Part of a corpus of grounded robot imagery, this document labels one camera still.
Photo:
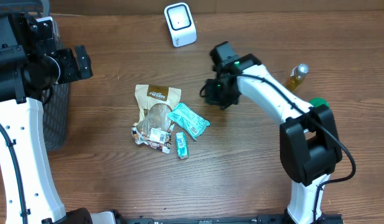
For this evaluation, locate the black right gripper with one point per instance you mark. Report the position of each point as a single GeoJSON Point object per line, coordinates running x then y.
{"type": "Point", "coordinates": [217, 97]}

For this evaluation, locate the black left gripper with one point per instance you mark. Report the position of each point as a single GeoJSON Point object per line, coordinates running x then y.
{"type": "Point", "coordinates": [67, 57]}

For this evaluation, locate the teal snack packet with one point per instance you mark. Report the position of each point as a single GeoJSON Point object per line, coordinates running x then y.
{"type": "Point", "coordinates": [190, 121]}

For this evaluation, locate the brown cookie pouch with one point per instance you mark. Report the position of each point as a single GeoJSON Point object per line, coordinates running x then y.
{"type": "Point", "coordinates": [155, 103]}

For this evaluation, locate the green Kleenex tissue pack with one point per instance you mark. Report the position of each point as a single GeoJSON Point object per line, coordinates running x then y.
{"type": "Point", "coordinates": [182, 148]}

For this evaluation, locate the yellow bottle silver cap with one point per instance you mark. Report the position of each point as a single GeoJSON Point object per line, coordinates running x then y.
{"type": "Point", "coordinates": [296, 77]}

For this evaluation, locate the small printed snack bag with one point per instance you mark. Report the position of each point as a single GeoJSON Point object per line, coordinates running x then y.
{"type": "Point", "coordinates": [155, 138]}

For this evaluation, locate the green white tissue cup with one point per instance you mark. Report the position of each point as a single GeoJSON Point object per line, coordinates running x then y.
{"type": "Point", "coordinates": [317, 102]}

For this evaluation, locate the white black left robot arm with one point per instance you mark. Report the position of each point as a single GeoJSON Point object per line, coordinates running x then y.
{"type": "Point", "coordinates": [31, 196]}

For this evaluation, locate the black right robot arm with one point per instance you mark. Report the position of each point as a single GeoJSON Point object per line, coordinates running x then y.
{"type": "Point", "coordinates": [308, 135]}

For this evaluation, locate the white barcode scanner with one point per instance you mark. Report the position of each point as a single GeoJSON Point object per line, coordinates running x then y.
{"type": "Point", "coordinates": [180, 24]}

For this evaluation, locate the grey plastic mesh basket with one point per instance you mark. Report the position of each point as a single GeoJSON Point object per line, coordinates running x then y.
{"type": "Point", "coordinates": [56, 98]}

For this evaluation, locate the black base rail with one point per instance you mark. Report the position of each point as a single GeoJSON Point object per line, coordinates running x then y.
{"type": "Point", "coordinates": [210, 221]}

